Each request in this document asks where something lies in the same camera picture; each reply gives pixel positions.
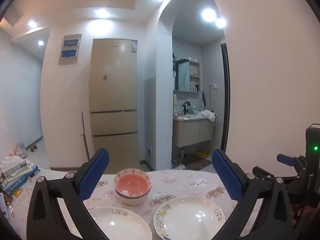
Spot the white life plate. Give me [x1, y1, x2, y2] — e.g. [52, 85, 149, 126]
[89, 207, 152, 240]

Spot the white cat cartoon plate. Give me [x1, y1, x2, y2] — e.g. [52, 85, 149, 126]
[153, 197, 226, 240]

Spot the white bowl dark rim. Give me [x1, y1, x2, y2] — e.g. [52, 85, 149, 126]
[116, 189, 151, 206]

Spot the pink strawberry bowl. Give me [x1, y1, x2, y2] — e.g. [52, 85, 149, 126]
[114, 168, 152, 198]

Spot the stack of books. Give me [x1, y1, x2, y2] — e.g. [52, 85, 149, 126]
[1, 155, 40, 196]

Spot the patterned bathroom floor mat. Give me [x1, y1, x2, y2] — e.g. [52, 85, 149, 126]
[180, 154, 212, 171]

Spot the pair of slippers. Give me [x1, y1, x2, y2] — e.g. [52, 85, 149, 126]
[30, 143, 37, 152]

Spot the white cloth on vanity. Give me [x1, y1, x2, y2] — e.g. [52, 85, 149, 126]
[200, 109, 217, 122]

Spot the beige bathroom vanity cabinet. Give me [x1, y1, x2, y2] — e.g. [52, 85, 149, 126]
[172, 116, 215, 148]

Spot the pink cartoon tablecloth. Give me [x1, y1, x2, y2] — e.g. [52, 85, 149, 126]
[4, 169, 266, 240]

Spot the black faucet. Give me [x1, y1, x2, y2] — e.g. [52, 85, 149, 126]
[182, 101, 191, 115]

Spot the mirror cabinet with shelves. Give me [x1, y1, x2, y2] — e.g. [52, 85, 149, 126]
[172, 56, 201, 93]

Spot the beige three-door refrigerator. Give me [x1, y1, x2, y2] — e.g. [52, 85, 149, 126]
[88, 39, 140, 174]

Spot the glass door black frame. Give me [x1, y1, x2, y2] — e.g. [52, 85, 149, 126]
[221, 43, 231, 152]

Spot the wall electrical panel box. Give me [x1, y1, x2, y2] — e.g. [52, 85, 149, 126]
[58, 34, 82, 66]

